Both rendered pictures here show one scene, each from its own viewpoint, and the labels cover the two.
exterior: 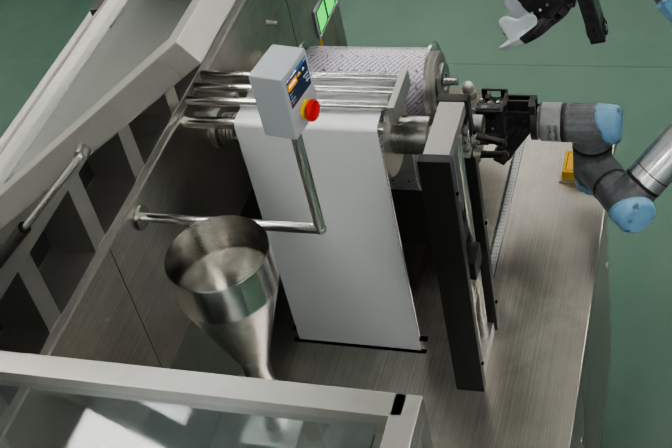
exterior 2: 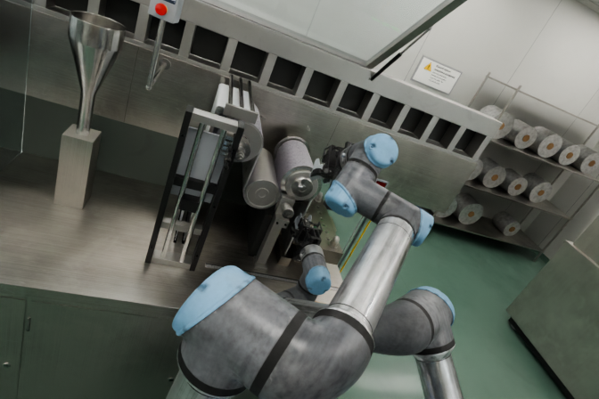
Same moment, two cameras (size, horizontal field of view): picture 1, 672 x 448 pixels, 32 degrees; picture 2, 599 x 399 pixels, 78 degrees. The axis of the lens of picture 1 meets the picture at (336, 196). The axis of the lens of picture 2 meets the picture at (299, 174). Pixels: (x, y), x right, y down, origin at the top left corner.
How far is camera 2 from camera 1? 1.55 m
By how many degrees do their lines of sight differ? 41
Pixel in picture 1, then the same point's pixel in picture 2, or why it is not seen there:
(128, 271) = (140, 67)
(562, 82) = not seen: outside the picture
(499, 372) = (158, 269)
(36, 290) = (92, 2)
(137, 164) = (184, 52)
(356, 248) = not seen: hidden behind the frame
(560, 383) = (148, 295)
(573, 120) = (310, 258)
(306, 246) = not seen: hidden behind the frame
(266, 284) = (81, 34)
